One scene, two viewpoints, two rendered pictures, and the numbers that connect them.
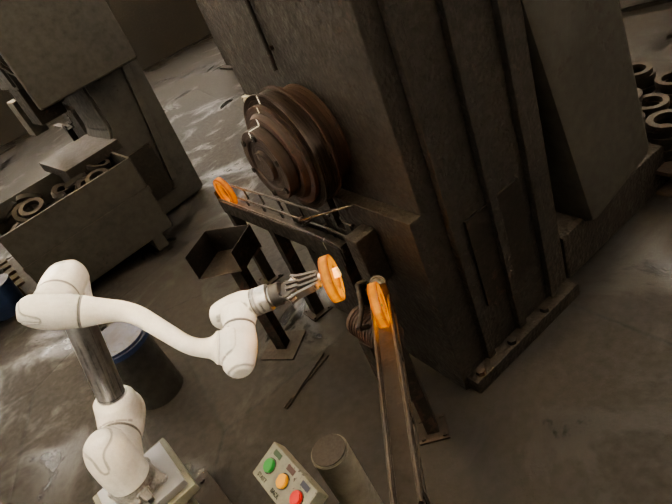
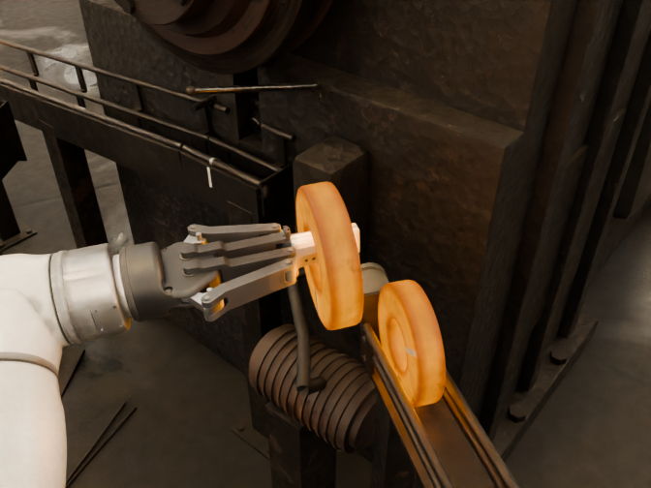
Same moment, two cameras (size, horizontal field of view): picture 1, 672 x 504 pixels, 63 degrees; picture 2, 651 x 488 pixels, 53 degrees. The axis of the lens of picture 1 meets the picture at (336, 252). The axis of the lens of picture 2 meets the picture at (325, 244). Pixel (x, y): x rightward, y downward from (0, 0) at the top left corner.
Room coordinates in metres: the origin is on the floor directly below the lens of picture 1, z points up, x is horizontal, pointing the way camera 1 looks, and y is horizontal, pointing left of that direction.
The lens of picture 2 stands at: (0.94, 0.29, 1.30)
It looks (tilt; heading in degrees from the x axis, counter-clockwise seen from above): 38 degrees down; 333
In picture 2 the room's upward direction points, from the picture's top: straight up
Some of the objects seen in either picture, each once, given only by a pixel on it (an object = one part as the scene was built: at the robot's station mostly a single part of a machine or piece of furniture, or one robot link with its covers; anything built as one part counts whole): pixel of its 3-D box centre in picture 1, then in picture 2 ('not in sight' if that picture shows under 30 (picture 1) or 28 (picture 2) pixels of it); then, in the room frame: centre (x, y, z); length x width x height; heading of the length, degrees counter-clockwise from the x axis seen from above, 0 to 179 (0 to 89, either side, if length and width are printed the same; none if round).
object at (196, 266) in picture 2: (303, 287); (242, 269); (1.42, 0.14, 0.88); 0.11 x 0.01 x 0.04; 77
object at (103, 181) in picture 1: (80, 223); not in sight; (4.16, 1.72, 0.39); 1.03 x 0.83 x 0.79; 118
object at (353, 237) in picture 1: (369, 256); (332, 215); (1.71, -0.11, 0.68); 0.11 x 0.08 x 0.24; 114
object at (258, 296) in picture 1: (263, 299); (96, 291); (1.46, 0.27, 0.87); 0.09 x 0.06 x 0.09; 169
